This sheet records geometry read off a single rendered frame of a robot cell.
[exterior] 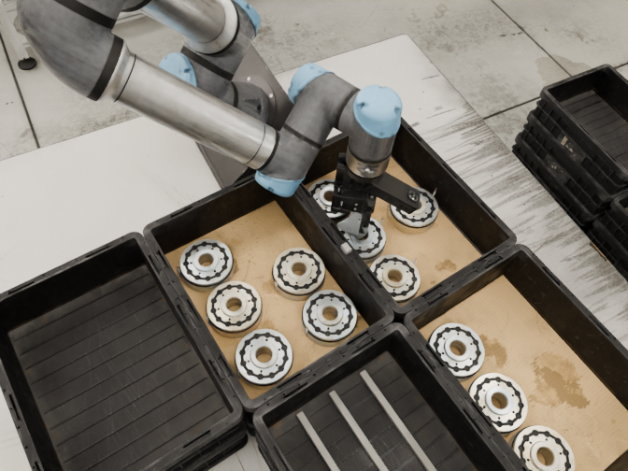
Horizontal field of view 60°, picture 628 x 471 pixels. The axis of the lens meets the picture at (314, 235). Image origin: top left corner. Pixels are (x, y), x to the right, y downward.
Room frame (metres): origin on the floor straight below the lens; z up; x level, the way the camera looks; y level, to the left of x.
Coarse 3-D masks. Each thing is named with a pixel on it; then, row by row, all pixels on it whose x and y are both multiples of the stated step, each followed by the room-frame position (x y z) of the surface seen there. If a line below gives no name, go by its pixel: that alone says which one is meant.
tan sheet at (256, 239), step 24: (264, 216) 0.63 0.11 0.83; (240, 240) 0.57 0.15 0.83; (264, 240) 0.57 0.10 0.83; (288, 240) 0.58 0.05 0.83; (240, 264) 0.51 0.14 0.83; (264, 264) 0.52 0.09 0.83; (264, 288) 0.47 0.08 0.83; (336, 288) 0.48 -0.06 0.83; (264, 312) 0.41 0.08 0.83; (288, 312) 0.42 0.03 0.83; (216, 336) 0.36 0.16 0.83; (288, 336) 0.37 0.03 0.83; (264, 360) 0.32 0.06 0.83; (312, 360) 0.33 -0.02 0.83
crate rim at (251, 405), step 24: (216, 192) 0.61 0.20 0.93; (168, 216) 0.54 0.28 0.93; (312, 216) 0.58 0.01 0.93; (336, 240) 0.53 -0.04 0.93; (168, 264) 0.44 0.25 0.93; (192, 312) 0.36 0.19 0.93; (384, 312) 0.40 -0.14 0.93; (360, 336) 0.35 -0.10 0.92; (216, 360) 0.28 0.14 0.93; (240, 384) 0.24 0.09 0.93; (288, 384) 0.25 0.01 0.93
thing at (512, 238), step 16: (304, 192) 0.63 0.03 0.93; (464, 192) 0.68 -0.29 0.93; (320, 208) 0.60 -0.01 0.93; (480, 208) 0.64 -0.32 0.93; (496, 224) 0.61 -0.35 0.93; (512, 240) 0.57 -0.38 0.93; (352, 256) 0.50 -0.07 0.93; (464, 272) 0.49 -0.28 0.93; (384, 288) 0.44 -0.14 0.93; (432, 288) 0.45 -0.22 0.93; (416, 304) 0.42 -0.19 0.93
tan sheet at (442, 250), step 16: (400, 176) 0.78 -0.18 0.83; (384, 208) 0.69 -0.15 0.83; (384, 224) 0.64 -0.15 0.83; (448, 224) 0.66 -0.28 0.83; (400, 240) 0.61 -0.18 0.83; (416, 240) 0.61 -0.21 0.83; (432, 240) 0.62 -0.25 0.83; (448, 240) 0.62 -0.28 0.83; (464, 240) 0.63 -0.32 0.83; (432, 256) 0.58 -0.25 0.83; (448, 256) 0.58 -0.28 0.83; (464, 256) 0.59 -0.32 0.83; (480, 256) 0.59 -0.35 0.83; (432, 272) 0.54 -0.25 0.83; (448, 272) 0.55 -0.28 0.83
